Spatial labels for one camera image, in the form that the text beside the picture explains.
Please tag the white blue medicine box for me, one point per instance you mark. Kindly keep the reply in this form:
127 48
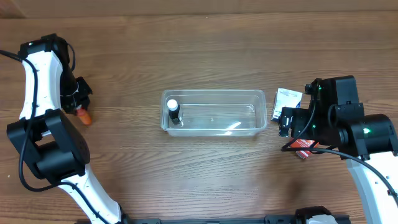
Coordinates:
285 98

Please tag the red Panadol box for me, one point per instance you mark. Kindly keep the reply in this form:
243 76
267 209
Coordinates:
302 143

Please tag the clear plastic container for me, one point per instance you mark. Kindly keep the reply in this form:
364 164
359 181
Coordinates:
208 113

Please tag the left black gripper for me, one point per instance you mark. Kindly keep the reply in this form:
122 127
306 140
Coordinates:
82 93

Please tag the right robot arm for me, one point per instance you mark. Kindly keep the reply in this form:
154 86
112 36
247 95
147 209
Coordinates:
367 143

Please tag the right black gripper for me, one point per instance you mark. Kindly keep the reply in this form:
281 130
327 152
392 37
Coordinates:
286 121

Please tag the black bottle white cap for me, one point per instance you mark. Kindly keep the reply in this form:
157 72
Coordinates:
174 111

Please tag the orange tube white cap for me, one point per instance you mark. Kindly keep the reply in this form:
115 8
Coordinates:
84 117

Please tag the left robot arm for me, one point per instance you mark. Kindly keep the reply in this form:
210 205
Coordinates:
52 152

